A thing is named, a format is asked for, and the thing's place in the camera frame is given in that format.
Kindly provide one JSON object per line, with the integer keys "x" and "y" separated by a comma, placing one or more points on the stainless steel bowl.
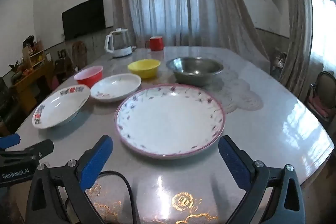
{"x": 194, "y": 70}

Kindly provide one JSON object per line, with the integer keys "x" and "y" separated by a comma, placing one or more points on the black wall television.
{"x": 84, "y": 18}

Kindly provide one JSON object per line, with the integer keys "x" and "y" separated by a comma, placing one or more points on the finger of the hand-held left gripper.
{"x": 42, "y": 148}
{"x": 9, "y": 141}

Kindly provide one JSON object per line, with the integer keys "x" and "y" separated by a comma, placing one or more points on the oval-backed chair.
{"x": 321, "y": 98}

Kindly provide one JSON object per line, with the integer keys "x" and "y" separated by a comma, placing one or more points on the carved wooden chair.
{"x": 79, "y": 53}

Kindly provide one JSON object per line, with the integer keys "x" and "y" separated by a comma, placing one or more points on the red mug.
{"x": 156, "y": 43}

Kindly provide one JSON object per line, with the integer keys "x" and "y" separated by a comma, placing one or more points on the lace flower table mat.
{"x": 236, "y": 98}

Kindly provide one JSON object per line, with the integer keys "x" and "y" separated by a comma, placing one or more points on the large pink-rimmed plate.
{"x": 170, "y": 119}

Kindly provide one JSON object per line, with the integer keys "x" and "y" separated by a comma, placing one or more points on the white rose-print deep plate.
{"x": 115, "y": 87}

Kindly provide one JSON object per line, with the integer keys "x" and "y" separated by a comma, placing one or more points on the crumpled silver bag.
{"x": 278, "y": 61}

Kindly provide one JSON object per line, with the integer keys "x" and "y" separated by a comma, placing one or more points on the wooden shelf unit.
{"x": 31, "y": 77}

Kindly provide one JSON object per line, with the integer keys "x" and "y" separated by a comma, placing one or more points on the narrow beige window curtain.
{"x": 298, "y": 29}

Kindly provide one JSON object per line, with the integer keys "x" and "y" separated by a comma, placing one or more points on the yellow bowl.
{"x": 144, "y": 69}

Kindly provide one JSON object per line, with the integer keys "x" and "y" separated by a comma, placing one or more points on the red plastic bowl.
{"x": 88, "y": 78}

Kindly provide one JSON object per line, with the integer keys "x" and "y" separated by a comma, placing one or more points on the wavy-edged plate with red print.
{"x": 59, "y": 108}

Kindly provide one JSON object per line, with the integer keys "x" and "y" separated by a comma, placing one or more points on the wide beige window curtain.
{"x": 183, "y": 3}

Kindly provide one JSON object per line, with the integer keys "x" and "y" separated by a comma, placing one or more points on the pink stool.
{"x": 54, "y": 83}

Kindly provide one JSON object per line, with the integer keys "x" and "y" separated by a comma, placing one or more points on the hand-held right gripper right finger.
{"x": 232, "y": 161}

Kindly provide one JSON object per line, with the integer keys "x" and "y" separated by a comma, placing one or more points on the white glass electric kettle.
{"x": 116, "y": 43}

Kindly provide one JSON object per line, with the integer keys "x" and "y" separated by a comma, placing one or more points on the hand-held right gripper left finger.
{"x": 95, "y": 158}

